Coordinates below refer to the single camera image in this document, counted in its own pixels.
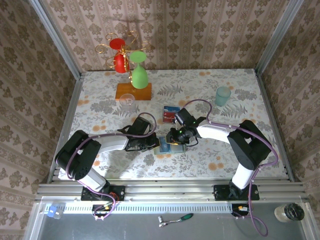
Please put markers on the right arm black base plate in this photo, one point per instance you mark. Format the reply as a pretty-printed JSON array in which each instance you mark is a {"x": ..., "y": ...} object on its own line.
[{"x": 220, "y": 192}]

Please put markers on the grey metal shelf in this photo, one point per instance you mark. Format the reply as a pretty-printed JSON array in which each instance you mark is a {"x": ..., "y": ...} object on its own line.
[{"x": 125, "y": 230}]

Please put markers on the green card holder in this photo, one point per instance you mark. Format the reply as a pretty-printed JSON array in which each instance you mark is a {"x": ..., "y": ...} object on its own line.
[{"x": 178, "y": 149}]

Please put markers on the aluminium long double rail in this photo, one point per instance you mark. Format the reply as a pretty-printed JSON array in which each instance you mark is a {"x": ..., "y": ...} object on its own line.
[{"x": 170, "y": 190}]

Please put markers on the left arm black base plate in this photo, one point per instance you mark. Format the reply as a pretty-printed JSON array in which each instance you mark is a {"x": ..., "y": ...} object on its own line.
[{"x": 118, "y": 192}]

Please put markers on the clear plastic card box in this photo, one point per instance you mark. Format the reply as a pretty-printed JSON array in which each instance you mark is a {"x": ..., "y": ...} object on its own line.
[{"x": 162, "y": 117}]

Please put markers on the teal plastic cup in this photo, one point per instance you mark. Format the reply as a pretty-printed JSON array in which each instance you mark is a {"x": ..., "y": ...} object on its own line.
[{"x": 223, "y": 96}]

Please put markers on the light blue credit card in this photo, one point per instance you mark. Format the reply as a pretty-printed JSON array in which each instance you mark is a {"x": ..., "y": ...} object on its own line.
[{"x": 170, "y": 108}]

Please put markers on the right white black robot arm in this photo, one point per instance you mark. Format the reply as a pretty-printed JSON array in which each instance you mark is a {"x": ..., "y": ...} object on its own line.
[{"x": 250, "y": 147}]

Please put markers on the aluminium side rail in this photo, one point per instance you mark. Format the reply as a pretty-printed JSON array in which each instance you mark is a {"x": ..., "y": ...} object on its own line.
[
  {"x": 67, "y": 117},
  {"x": 273, "y": 125}
]

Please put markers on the jar with black lid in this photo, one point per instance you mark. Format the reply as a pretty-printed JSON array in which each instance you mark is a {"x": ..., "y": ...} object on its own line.
[{"x": 290, "y": 212}]

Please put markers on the blue plastic connector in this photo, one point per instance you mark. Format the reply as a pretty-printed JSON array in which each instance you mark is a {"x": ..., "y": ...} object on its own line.
[{"x": 52, "y": 211}]

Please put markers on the aluminium frame post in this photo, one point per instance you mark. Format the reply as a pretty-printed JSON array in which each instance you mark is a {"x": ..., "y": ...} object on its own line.
[
  {"x": 276, "y": 37},
  {"x": 56, "y": 37}
]

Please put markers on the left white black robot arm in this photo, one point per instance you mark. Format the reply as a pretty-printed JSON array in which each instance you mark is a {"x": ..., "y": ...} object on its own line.
[{"x": 75, "y": 155}]

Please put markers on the red wine glass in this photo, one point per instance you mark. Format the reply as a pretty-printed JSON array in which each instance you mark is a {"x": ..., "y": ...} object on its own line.
[{"x": 120, "y": 63}]

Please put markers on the green wine glass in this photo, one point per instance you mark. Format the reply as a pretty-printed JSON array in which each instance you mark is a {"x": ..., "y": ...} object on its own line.
[{"x": 138, "y": 78}]

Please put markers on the clear glass cup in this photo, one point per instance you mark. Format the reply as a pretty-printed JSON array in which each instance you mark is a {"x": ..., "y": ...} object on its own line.
[{"x": 126, "y": 99}]

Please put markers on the floral table cover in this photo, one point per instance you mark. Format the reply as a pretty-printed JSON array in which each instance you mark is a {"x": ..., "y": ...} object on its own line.
[{"x": 200, "y": 162}]

